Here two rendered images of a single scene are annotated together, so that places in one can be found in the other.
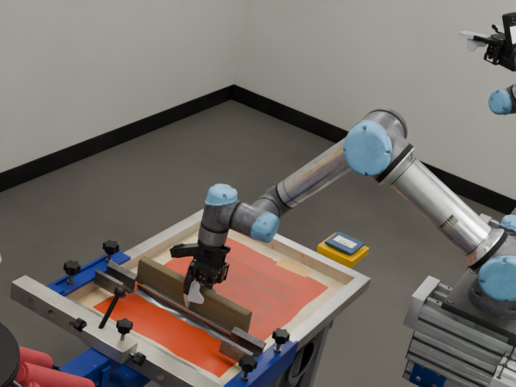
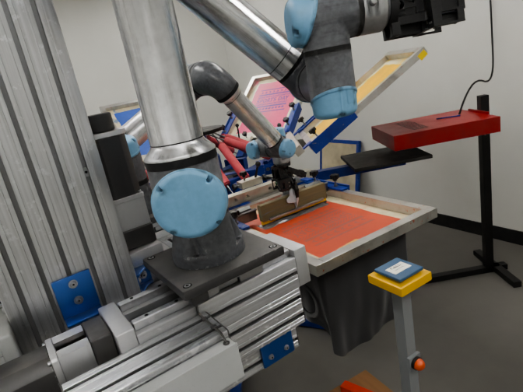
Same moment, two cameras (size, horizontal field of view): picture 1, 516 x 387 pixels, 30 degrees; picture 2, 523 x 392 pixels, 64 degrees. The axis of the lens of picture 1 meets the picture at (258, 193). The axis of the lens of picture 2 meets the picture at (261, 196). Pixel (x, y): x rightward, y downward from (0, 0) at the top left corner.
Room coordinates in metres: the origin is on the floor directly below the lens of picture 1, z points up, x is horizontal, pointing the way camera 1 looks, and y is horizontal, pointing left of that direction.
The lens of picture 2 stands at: (3.11, -1.41, 1.60)
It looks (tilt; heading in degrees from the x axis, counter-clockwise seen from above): 17 degrees down; 126
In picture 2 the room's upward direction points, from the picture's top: 11 degrees counter-clockwise
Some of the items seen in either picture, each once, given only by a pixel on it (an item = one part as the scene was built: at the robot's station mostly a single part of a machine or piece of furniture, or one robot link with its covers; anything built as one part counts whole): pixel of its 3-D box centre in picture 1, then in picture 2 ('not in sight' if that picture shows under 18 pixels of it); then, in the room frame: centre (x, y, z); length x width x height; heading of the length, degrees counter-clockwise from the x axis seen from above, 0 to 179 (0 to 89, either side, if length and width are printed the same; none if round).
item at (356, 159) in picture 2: not in sight; (315, 174); (1.91, 0.88, 0.91); 1.34 x 0.41 x 0.08; 34
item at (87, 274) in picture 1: (88, 279); (325, 188); (2.21, 0.40, 0.97); 0.30 x 0.05 x 0.07; 154
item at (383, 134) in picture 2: not in sight; (430, 128); (2.53, 1.30, 1.06); 0.61 x 0.46 x 0.12; 34
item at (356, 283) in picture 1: (219, 291); (312, 216); (2.30, 0.05, 0.97); 0.79 x 0.58 x 0.04; 154
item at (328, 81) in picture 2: not in sight; (328, 82); (2.81, -0.75, 1.56); 0.11 x 0.08 x 0.11; 131
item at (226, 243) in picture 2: not in sight; (204, 230); (2.54, -0.83, 1.31); 0.15 x 0.15 x 0.10
